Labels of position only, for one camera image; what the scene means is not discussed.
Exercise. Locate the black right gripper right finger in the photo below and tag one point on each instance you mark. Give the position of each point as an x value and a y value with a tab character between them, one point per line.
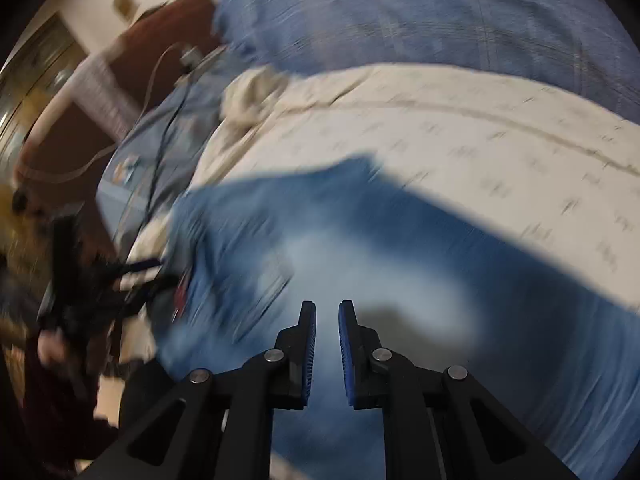
376	378

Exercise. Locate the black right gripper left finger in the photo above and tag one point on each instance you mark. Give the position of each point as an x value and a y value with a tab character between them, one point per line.
276	379

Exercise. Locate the blue denim jeans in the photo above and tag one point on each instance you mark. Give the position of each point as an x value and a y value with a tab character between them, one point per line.
561	358

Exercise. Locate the person's left hand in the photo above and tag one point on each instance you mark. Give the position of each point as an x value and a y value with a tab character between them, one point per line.
52	348

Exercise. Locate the brown wooden headboard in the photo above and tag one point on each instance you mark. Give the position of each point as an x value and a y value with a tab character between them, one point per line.
63	158

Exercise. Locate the grey patterned quilt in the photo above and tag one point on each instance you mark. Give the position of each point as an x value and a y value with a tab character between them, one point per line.
156	162

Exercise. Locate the cream leaf-print blanket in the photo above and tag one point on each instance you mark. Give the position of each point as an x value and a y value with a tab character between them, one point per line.
540	166

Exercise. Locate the blue plaid pillow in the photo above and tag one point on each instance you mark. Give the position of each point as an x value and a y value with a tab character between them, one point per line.
577	45

